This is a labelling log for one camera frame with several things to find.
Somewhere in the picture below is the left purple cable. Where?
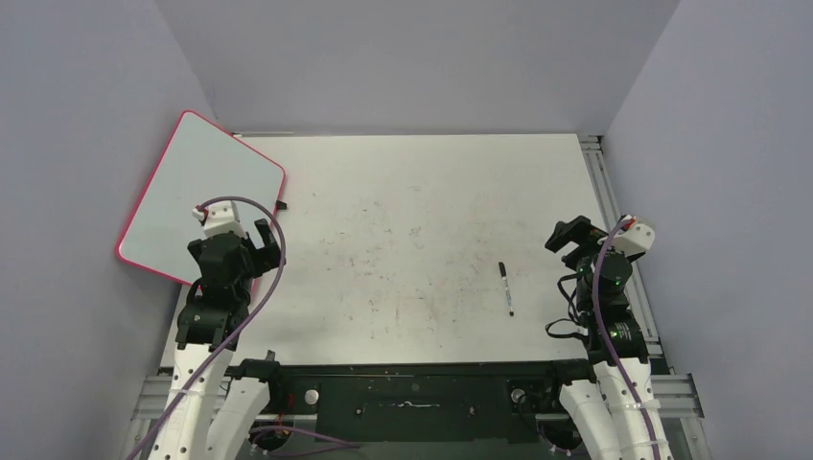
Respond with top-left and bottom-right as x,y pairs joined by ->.
125,195 -> 288,460

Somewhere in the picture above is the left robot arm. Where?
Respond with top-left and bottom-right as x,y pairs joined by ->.
139,212 -> 286,459

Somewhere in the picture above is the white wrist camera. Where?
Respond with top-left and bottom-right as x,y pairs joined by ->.
611,215 -> 656,261
192,200 -> 246,239

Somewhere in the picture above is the pink-framed whiteboard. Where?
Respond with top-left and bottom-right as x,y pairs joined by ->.
115,110 -> 286,285

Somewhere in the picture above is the aluminium rail right side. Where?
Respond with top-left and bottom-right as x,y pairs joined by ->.
577,134 -> 665,357

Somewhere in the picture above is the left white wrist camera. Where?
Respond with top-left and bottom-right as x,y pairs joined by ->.
192,200 -> 246,239

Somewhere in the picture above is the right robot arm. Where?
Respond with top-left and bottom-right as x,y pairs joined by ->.
542,215 -> 673,459

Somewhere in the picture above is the black whiteboard marker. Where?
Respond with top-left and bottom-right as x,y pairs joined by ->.
499,262 -> 515,317

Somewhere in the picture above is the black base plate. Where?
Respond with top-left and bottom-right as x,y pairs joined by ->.
256,359 -> 595,444

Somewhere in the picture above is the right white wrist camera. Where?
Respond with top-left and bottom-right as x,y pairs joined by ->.
611,215 -> 656,261

